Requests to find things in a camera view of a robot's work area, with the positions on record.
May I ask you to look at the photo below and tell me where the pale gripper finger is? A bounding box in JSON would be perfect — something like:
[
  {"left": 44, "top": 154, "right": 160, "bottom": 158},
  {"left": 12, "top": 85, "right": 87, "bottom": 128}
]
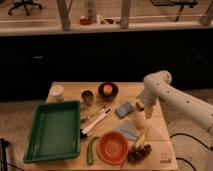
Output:
[{"left": 144, "top": 106, "right": 153, "bottom": 119}]

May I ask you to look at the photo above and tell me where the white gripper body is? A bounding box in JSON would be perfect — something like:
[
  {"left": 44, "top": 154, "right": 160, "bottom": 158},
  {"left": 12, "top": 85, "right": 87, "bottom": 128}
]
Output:
[{"left": 136, "top": 88, "right": 157, "bottom": 111}]

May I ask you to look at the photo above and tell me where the blue sponge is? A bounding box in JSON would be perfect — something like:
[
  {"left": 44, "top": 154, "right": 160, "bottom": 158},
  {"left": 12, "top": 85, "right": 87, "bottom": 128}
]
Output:
[{"left": 115, "top": 102, "right": 134, "bottom": 118}]

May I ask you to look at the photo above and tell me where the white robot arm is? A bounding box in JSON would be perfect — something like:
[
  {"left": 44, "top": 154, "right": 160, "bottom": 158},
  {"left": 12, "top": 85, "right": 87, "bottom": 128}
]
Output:
[{"left": 138, "top": 70, "right": 213, "bottom": 171}]

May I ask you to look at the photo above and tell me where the yellow corn cob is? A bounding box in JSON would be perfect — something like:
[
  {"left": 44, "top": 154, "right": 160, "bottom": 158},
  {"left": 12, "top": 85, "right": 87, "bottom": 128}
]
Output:
[{"left": 135, "top": 128, "right": 149, "bottom": 148}]

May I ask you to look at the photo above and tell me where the blue folded cloth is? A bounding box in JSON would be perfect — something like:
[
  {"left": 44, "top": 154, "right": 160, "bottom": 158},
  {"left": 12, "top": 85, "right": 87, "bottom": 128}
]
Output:
[{"left": 115, "top": 120, "right": 139, "bottom": 141}]

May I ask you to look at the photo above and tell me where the dark bowl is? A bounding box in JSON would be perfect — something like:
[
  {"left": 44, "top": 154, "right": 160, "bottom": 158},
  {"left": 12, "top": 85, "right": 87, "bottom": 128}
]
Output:
[{"left": 98, "top": 82, "right": 118, "bottom": 102}]

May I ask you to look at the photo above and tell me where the orange fruit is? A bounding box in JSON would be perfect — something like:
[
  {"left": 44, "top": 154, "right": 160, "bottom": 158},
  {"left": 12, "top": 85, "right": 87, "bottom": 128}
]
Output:
[{"left": 103, "top": 85, "right": 112, "bottom": 95}]

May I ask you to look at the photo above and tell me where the bunch of dark grapes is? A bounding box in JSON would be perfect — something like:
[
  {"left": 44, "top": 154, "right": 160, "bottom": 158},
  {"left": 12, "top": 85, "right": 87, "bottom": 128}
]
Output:
[{"left": 127, "top": 144, "right": 152, "bottom": 164}]

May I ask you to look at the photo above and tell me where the orange bowl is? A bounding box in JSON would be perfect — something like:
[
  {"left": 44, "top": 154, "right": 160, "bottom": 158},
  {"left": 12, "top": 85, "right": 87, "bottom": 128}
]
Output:
[{"left": 97, "top": 131, "right": 128, "bottom": 165}]

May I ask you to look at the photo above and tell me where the metal fork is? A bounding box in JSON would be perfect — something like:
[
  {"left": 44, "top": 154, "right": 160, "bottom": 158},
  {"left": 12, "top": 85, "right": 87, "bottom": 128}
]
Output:
[{"left": 80, "top": 106, "right": 106, "bottom": 123}]

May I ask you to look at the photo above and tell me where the green chili pepper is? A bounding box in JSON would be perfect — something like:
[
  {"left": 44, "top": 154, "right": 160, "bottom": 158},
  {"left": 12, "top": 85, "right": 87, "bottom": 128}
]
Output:
[{"left": 87, "top": 136, "right": 99, "bottom": 165}]

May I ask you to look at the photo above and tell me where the white cup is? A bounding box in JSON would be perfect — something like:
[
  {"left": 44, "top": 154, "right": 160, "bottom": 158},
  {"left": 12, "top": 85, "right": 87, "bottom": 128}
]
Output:
[{"left": 50, "top": 85, "right": 64, "bottom": 101}]

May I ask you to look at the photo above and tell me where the green plastic tray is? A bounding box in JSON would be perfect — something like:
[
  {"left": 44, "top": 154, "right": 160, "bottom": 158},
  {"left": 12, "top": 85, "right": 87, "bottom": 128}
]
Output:
[{"left": 23, "top": 100, "right": 80, "bottom": 163}]

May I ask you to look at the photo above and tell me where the red object on shelf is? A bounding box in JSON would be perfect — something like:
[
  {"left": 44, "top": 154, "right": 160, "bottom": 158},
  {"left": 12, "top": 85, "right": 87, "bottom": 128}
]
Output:
[{"left": 79, "top": 16, "right": 92, "bottom": 25}]

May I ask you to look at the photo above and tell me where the black stand at left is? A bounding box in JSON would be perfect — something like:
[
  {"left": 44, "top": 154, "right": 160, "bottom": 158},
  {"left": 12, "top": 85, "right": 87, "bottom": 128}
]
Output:
[{"left": 0, "top": 138, "right": 9, "bottom": 171}]

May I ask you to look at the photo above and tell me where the black office chair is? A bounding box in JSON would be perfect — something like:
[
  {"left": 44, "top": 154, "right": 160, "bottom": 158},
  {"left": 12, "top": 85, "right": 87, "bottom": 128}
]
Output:
[{"left": 8, "top": 0, "right": 43, "bottom": 16}]

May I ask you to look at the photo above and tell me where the white handled utensil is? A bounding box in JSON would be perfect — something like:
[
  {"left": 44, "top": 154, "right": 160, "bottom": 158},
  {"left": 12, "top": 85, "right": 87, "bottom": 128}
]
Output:
[{"left": 80, "top": 109, "right": 111, "bottom": 138}]

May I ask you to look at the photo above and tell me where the black floor cable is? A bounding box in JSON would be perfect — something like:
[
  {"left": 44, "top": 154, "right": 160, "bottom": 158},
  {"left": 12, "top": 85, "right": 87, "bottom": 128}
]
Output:
[{"left": 169, "top": 132, "right": 213, "bottom": 171}]

